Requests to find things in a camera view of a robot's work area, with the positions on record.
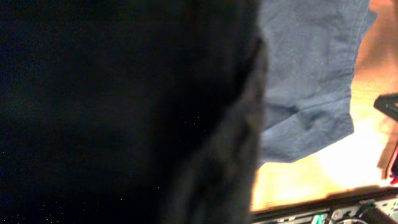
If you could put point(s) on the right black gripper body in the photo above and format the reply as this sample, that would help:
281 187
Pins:
387 104

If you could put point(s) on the navy blue shorts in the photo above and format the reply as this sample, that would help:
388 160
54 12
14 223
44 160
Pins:
163 111

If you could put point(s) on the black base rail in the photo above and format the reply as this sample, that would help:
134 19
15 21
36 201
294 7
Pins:
367 205

